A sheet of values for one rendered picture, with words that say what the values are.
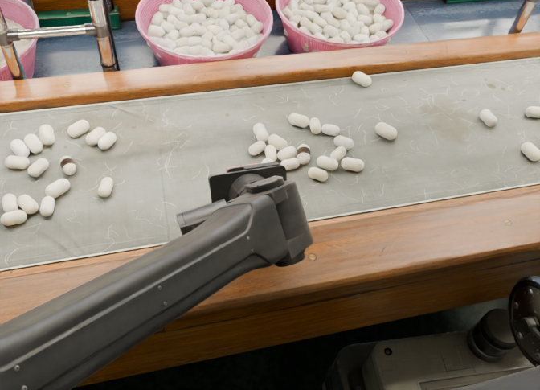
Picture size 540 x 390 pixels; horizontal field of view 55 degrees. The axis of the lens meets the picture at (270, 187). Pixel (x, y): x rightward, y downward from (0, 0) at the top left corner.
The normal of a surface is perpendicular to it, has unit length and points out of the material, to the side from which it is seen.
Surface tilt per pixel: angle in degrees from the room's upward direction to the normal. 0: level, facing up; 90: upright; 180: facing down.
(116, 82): 0
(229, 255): 51
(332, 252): 0
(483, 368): 0
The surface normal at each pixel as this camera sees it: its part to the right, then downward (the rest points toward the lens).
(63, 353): 0.79, -0.18
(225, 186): 0.24, 0.22
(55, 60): 0.07, -0.61
